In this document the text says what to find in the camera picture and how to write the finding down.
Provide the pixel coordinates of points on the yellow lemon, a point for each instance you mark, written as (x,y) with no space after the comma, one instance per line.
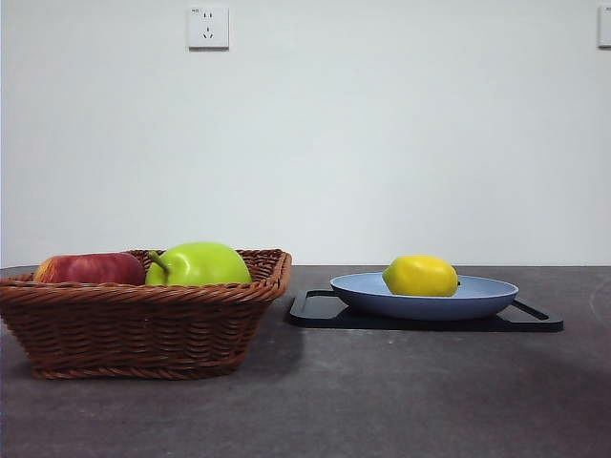
(420,276)

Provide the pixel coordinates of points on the light blue plate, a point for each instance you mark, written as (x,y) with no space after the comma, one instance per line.
(420,305)

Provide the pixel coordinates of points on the brown wicker basket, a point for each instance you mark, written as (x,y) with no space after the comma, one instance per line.
(143,329)

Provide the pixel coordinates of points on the black tray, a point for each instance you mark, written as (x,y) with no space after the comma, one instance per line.
(324,318)

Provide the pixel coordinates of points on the green apple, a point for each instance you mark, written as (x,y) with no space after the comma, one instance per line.
(205,264)

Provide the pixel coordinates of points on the red apple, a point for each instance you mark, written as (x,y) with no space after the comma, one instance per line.
(90,269)

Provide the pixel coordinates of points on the white wall socket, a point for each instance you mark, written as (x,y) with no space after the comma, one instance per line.
(605,26)
(208,28)

